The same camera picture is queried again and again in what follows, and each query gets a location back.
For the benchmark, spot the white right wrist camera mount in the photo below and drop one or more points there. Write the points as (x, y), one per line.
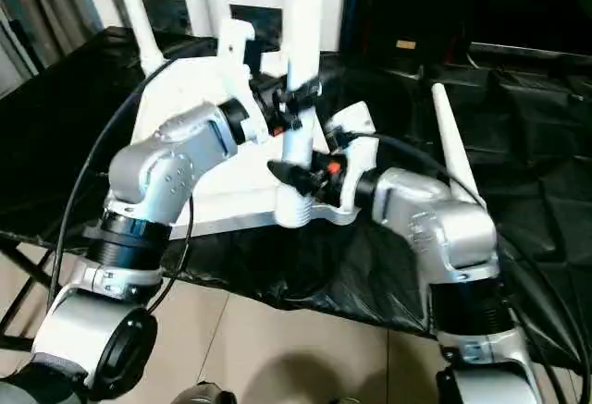
(358, 145)

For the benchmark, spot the black plastic mat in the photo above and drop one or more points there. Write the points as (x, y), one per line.
(55, 122)

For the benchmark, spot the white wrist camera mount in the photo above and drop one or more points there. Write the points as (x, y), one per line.
(236, 66)
(358, 145)

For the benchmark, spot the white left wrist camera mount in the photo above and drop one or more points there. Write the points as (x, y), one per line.
(236, 66)

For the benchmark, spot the small tan tag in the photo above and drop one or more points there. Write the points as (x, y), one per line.
(405, 45)

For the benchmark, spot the black folding table frame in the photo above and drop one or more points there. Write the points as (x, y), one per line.
(23, 284)

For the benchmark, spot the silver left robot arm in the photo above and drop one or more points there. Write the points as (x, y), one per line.
(171, 154)

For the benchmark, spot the black flat panel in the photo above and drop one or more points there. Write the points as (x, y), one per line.
(532, 50)

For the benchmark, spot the white plastic table top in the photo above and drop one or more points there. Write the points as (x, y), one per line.
(222, 191)

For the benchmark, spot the white plastic table leg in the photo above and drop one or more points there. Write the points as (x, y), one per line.
(303, 29)
(455, 145)
(139, 20)

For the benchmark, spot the grey and blue curtain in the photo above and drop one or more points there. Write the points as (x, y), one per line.
(46, 15)

